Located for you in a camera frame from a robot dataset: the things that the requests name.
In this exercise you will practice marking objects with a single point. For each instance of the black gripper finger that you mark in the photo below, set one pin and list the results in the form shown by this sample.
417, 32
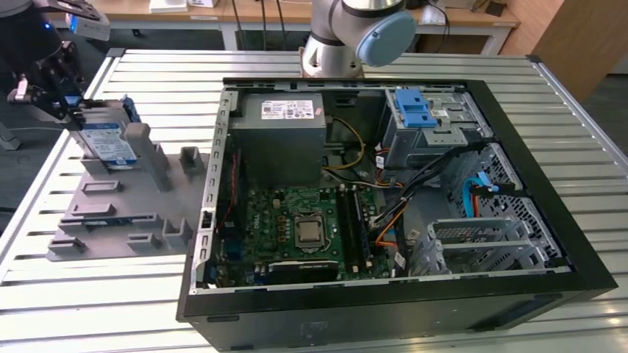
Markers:
47, 106
77, 73

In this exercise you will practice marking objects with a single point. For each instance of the hard disk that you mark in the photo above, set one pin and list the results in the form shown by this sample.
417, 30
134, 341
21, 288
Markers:
106, 143

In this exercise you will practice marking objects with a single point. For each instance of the white furniture foot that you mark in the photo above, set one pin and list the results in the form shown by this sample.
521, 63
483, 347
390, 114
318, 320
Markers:
9, 141

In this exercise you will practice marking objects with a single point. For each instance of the white box with print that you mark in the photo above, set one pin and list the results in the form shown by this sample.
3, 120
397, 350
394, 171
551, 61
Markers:
202, 3

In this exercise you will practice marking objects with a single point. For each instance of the grey parts rack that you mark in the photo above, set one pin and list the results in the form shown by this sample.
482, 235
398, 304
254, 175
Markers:
138, 206

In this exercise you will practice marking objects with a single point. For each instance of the grey power supply unit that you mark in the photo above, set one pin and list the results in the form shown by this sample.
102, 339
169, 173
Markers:
279, 154

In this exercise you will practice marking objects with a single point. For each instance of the green motherboard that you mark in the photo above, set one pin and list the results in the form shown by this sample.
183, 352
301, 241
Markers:
267, 220

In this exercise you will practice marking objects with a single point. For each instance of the silver CPU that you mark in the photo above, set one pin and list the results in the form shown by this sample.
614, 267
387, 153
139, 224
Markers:
310, 231

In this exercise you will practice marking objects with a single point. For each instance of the black graphics card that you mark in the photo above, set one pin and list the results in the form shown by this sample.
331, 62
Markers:
302, 271

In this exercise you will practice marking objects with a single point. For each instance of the blue drive latch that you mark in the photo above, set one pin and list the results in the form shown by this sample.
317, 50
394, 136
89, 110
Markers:
413, 110

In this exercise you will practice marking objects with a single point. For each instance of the installed RAM stick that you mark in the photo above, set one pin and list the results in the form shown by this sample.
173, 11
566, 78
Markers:
363, 231

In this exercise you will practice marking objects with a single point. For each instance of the grey optical drive cage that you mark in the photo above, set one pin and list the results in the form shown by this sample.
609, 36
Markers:
445, 138

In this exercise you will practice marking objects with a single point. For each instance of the black PC case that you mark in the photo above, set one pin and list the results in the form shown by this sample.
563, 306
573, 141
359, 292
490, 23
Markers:
343, 320

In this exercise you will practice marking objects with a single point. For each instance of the small black box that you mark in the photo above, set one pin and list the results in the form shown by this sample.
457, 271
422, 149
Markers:
493, 9

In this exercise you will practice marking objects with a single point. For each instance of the wooden cabinet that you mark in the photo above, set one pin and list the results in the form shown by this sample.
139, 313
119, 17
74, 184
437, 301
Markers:
579, 44

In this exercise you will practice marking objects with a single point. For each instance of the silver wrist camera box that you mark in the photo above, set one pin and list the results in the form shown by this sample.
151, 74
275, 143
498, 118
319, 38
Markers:
91, 29

